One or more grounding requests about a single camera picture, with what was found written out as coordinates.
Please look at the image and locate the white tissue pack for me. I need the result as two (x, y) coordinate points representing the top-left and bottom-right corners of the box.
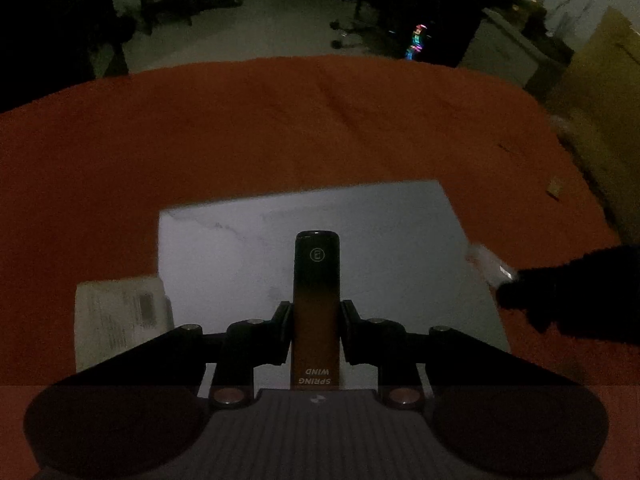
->
(74, 276), (175, 372)

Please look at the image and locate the small white red object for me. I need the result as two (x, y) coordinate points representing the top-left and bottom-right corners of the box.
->
(466, 244), (518, 288)

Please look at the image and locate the red tablecloth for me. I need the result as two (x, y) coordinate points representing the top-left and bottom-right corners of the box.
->
(1, 56), (620, 479)

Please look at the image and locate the cardboard box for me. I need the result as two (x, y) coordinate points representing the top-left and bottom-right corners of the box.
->
(547, 6), (639, 243)

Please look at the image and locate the small cardboard scrap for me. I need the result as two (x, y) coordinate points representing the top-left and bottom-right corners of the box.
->
(546, 177), (563, 202)

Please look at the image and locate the brown black spray bottle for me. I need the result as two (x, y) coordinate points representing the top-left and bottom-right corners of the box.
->
(291, 231), (341, 390)

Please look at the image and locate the grey cabinet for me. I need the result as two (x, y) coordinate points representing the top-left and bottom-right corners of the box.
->
(459, 9), (572, 99)

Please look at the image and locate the colourful lit device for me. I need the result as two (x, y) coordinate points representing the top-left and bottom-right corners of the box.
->
(405, 24), (431, 61)

